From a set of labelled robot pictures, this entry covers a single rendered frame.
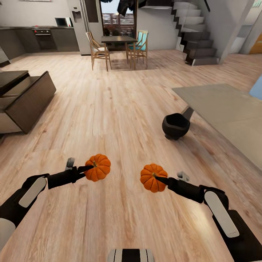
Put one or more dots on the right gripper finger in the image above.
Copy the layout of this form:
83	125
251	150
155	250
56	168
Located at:
163	180

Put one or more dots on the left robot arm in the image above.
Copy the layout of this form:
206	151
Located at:
14	209

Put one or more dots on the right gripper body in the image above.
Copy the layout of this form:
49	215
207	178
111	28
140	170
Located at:
179	187

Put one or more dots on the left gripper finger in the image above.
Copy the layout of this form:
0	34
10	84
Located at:
81	176
81	169

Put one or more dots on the cauldron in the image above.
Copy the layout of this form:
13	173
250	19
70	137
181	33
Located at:
175	126

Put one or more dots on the pumpkin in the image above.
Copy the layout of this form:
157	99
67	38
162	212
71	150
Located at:
148	175
101	167

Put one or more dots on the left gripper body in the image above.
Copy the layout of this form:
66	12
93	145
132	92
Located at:
68	176

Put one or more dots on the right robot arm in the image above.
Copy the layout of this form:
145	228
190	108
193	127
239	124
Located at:
240	240

